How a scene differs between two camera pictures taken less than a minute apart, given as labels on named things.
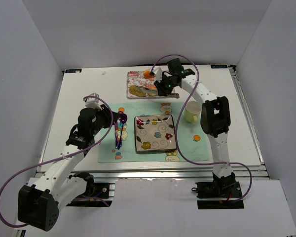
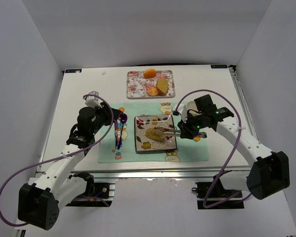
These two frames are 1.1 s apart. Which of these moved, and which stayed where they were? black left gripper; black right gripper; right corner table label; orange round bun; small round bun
Moved: black right gripper
Stayed: black left gripper; orange round bun; right corner table label; small round bun
